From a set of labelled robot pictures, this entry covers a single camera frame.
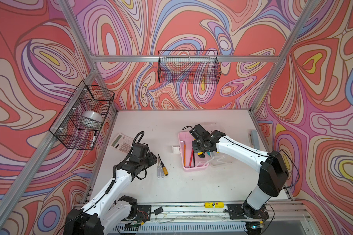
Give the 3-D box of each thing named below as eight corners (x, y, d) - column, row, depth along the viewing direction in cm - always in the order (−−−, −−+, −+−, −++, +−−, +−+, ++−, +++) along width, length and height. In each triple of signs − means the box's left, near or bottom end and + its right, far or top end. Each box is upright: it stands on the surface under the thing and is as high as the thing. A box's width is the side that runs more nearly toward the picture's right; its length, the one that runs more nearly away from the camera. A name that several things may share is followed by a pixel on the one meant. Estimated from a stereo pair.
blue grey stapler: (251, 151, 99) (255, 146, 94) (246, 134, 108) (250, 129, 103) (257, 151, 99) (261, 147, 94) (252, 135, 108) (256, 130, 103)
